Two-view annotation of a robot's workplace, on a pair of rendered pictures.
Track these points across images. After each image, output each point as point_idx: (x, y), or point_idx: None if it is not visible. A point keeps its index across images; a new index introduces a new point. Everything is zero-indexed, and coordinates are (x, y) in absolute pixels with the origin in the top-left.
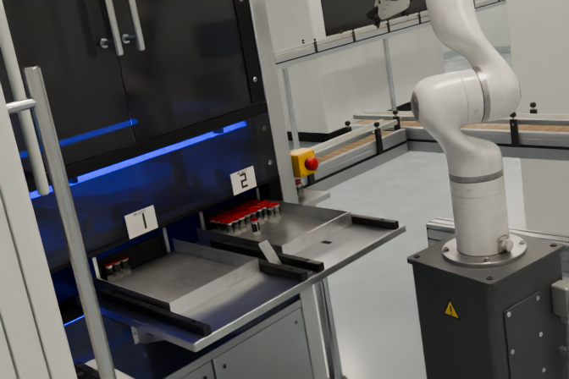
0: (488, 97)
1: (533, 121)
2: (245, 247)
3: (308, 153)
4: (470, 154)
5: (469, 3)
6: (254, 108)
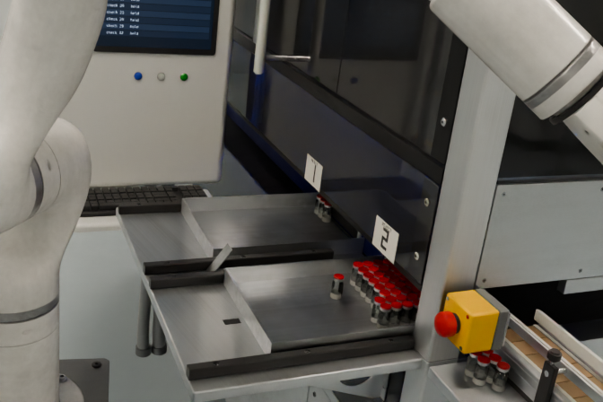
0: None
1: None
2: None
3: (460, 310)
4: None
5: (5, 23)
6: (426, 162)
